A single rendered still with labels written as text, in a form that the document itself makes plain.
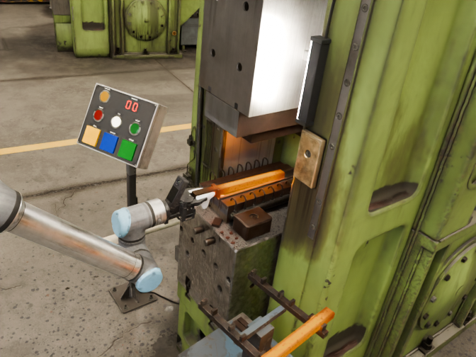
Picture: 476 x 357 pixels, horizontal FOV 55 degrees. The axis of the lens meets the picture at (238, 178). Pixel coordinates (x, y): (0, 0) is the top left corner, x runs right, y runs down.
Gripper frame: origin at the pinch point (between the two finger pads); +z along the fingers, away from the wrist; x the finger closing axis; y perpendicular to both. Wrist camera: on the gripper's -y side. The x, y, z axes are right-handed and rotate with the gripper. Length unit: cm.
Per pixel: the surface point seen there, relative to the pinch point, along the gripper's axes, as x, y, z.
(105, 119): -60, -6, -15
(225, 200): 4.0, 3.3, 4.2
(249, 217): 15.5, 4.4, 7.0
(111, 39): -456, 83, 149
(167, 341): -20, 102, -4
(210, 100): -9.6, -31.1, 3.2
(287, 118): 7.4, -27.6, 25.5
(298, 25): 12, -62, 18
